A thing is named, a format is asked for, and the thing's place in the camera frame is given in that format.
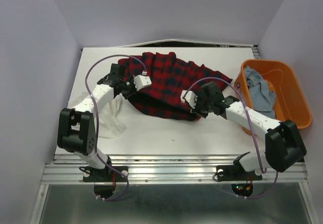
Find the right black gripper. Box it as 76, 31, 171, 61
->
189, 95, 213, 118

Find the white skirt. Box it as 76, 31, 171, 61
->
99, 95, 126, 139

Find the red black plaid skirt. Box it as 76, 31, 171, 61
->
128, 52, 232, 121

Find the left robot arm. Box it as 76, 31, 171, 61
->
57, 64, 140, 181

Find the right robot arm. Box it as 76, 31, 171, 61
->
180, 81, 307, 179

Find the light blue skirt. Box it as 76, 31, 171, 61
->
244, 66, 276, 119

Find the orange plastic basket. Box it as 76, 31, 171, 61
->
234, 59, 312, 130

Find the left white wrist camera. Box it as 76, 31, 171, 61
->
134, 75, 152, 91

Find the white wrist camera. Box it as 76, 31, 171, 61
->
180, 90, 198, 109
134, 75, 152, 91

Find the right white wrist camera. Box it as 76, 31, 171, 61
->
180, 90, 198, 109

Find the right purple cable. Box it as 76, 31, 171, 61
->
181, 77, 280, 200

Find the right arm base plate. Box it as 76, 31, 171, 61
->
213, 165, 262, 182

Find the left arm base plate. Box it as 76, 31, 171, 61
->
79, 166, 126, 183

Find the aluminium frame rail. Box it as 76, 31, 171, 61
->
40, 154, 310, 185

